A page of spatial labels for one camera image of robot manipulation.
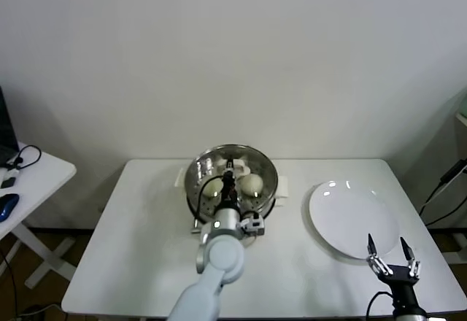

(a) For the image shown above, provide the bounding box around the white side table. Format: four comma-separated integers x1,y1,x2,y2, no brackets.
0,142,77,290

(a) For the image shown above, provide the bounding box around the dark laptop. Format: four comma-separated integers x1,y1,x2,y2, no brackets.
0,87,20,165

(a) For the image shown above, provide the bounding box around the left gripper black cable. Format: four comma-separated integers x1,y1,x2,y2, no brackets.
189,178,223,234

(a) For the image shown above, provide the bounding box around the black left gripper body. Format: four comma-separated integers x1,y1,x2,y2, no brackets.
220,177,238,209

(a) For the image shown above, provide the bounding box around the black looped earphone cable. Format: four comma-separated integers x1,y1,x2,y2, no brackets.
5,144,42,171

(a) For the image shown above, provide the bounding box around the white oval plate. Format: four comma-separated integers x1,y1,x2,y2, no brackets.
307,179,399,260

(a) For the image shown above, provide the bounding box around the blue computer mouse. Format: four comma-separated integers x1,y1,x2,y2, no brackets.
0,193,20,222

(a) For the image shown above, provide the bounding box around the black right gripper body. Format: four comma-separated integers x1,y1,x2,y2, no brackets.
377,264,420,312

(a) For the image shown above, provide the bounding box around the white steamed baozi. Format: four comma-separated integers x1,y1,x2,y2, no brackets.
200,180,223,198
239,174,264,196

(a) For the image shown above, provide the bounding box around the stainless steel steamer basket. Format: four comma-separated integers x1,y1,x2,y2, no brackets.
174,144,289,227

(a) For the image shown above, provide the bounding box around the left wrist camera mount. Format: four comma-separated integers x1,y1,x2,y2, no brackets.
239,215,266,237

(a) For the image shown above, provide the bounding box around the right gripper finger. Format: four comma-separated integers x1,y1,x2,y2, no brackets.
366,233,393,276
400,236,421,279

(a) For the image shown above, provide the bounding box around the black floor cable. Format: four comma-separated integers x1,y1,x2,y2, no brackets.
0,251,18,318

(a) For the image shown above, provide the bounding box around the white metal frame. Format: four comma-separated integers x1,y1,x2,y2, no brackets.
442,225,467,266

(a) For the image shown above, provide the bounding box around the black power adapter cable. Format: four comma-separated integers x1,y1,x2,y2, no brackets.
417,156,467,227

